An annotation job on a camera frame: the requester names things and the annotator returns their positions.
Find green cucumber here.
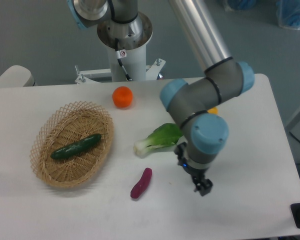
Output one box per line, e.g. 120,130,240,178
50,133,102,160

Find blue plastic bag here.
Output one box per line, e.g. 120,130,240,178
224,0,257,11
276,0,300,30

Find white chair armrest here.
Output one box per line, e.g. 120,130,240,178
0,65,37,89

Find woven wicker basket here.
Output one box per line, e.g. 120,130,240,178
30,101,114,188

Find blue plastic bag right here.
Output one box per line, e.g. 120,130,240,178
276,0,300,30

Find yellow mango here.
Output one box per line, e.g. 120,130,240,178
207,107,219,115

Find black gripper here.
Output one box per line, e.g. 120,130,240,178
174,142,213,197

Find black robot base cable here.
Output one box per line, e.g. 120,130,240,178
113,37,133,82

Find green bok choy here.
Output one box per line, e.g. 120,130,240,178
133,123,183,157

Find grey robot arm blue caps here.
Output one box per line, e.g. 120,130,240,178
67,0,255,196

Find blue plastic bag middle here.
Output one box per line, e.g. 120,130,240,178
224,0,257,11

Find orange tangerine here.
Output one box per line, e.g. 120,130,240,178
112,86,134,108

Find purple sweet potato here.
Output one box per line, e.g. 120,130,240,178
130,167,153,200

